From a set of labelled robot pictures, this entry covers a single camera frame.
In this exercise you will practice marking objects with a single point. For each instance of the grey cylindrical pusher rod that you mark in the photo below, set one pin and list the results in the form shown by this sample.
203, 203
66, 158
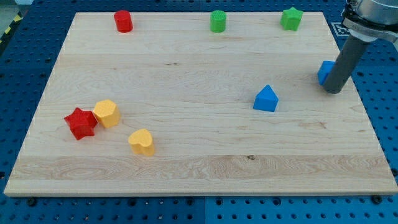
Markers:
345, 63

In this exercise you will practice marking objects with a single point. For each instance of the blue cube block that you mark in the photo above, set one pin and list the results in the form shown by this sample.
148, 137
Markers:
324, 70

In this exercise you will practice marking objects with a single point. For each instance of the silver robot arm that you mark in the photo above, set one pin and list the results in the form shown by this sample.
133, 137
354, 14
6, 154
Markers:
367, 21

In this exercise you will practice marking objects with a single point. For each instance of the black white fiducial marker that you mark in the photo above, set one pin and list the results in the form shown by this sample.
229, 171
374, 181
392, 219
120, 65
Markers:
339, 30

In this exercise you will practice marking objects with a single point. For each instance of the green star block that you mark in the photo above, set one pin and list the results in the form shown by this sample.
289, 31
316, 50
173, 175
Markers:
291, 19

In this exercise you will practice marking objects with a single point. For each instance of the blue triangular prism block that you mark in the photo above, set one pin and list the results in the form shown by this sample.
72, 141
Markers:
266, 100

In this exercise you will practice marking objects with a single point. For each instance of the green cylinder block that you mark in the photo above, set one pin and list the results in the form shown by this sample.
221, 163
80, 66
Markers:
217, 21

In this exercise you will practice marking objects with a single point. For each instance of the wooden board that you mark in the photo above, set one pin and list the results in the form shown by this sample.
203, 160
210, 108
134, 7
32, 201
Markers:
194, 91

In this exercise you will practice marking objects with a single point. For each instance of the yellow heart block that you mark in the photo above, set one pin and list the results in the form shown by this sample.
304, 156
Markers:
141, 142

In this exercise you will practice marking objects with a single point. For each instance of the red cylinder block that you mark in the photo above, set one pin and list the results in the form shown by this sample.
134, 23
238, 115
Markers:
123, 21

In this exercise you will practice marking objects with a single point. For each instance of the yellow hexagon block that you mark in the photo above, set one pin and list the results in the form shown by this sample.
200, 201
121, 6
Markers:
107, 113

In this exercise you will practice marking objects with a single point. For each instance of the red star block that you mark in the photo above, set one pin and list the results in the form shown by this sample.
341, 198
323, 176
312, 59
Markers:
81, 123

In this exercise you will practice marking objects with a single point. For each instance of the black yellow hazard tape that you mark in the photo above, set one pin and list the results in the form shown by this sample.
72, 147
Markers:
11, 29

